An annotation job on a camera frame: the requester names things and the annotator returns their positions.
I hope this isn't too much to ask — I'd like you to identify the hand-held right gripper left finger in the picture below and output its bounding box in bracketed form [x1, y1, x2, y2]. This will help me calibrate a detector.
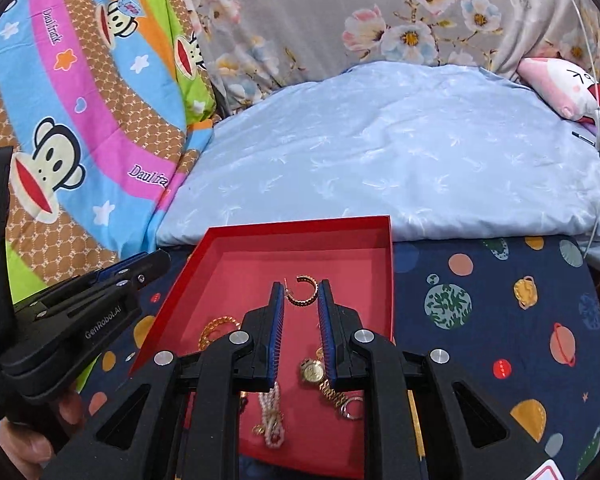
[42, 281, 287, 480]

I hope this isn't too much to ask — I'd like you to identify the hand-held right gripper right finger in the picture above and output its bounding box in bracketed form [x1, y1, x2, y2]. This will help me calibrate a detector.
[316, 280, 561, 480]

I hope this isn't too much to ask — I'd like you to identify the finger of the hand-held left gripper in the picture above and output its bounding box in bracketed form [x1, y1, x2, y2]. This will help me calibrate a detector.
[95, 253, 154, 282]
[15, 250, 172, 319]

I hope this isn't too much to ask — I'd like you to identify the gold chain-link hoop earring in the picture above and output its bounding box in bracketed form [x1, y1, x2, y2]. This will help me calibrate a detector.
[286, 275, 319, 307]

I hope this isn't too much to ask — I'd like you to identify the gold link watch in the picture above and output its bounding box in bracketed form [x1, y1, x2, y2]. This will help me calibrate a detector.
[299, 355, 366, 408]

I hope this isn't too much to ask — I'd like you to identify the white pearl bracelet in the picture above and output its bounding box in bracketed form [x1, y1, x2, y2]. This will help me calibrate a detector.
[252, 382, 287, 449]

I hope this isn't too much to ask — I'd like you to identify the silver band ring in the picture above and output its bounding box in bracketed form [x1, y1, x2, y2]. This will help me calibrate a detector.
[336, 395, 365, 421]

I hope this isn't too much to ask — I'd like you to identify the red cardboard box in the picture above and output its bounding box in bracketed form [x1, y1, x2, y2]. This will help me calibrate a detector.
[129, 215, 426, 480]

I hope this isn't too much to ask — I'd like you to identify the person's left hand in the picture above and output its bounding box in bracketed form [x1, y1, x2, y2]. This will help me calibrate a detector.
[0, 389, 88, 471]

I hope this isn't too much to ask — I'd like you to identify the colourful cartoon monkey blanket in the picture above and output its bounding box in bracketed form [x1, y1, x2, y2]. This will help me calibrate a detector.
[0, 0, 216, 396]

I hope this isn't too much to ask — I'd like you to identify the navy planet-print bedsheet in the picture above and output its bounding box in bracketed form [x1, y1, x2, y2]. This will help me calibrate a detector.
[80, 232, 600, 480]

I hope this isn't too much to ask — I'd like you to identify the light blue pillow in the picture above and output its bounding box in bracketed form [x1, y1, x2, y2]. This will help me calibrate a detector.
[155, 60, 600, 281]

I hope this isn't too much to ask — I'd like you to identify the white red-edged card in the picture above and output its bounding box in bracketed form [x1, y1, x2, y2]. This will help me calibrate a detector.
[522, 462, 572, 480]

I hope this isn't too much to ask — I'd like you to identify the grey floral cloth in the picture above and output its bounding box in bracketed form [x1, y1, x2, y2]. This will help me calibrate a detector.
[175, 0, 600, 111]

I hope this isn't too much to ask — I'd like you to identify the pink plush pillow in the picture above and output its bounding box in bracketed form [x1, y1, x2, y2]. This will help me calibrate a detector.
[517, 56, 600, 126]

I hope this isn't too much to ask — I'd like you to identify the gold chain bracelet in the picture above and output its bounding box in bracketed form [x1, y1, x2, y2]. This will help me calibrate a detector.
[198, 316, 238, 353]

